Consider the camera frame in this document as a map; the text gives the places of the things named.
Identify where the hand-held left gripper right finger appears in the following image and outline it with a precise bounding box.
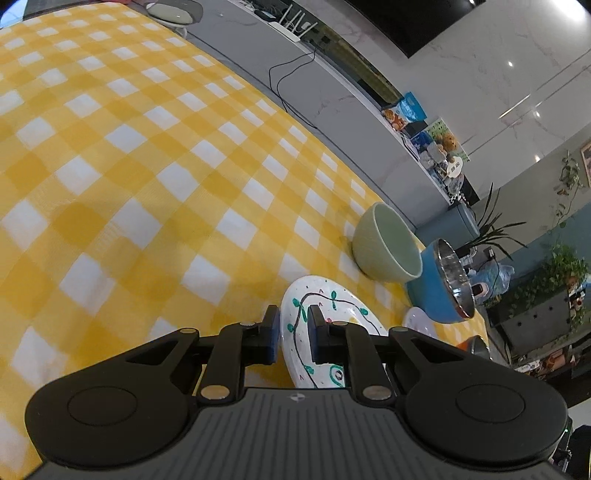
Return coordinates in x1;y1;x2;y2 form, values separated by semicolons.
308;305;467;401

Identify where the small white plate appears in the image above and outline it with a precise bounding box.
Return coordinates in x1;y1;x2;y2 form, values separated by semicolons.
402;306;438;342

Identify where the bushy plant in black planter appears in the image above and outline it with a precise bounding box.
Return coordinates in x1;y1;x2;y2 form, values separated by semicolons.
489;244;591;356

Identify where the green picture board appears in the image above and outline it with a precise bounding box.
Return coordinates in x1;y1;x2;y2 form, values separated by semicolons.
425;117;469;162

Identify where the yellow checkered tablecloth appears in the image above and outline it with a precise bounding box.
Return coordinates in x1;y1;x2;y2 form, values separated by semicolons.
0;2;490;476

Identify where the brown teddy bear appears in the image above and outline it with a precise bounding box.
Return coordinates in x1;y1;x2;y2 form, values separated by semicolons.
436;131;460;155

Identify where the blue snack bag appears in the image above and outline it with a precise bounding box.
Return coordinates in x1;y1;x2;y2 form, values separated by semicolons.
382;92;426;132

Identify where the black cable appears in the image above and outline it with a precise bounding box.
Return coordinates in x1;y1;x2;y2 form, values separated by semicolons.
269;46;319;130

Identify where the black television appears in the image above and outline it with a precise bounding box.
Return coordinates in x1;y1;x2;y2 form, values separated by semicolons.
351;0;481;58

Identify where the hanging vine plant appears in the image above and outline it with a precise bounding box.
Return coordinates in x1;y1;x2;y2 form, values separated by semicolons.
551;150;583;227

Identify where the blue steel-lined bowl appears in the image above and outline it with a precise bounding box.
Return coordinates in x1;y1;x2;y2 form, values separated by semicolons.
406;238;476;324

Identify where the orange steel-lined bowl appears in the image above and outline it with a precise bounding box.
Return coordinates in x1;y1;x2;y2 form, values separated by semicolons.
455;335;490;358

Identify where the white router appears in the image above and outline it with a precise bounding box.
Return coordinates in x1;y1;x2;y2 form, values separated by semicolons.
272;4;319;42

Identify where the blue plastic water bottle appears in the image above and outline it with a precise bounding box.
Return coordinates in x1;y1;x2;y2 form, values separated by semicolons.
475;263;515;301

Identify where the green ceramic bowl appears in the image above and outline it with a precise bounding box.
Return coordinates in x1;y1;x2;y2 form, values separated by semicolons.
352;202;424;283

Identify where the grey round stool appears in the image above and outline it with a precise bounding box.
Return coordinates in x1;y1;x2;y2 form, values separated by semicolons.
145;0;204;38

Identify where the grey TV cabinet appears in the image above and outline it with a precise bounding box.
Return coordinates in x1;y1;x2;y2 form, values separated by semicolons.
187;0;467;227

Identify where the white patterned plate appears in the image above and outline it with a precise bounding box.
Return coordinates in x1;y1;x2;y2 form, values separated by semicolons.
280;275;389;389

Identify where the tall leafy potted plant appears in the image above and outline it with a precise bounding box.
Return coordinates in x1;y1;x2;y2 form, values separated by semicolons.
464;182;527;261

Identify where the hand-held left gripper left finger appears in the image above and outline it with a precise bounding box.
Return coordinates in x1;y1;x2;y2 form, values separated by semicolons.
117;305;281;401

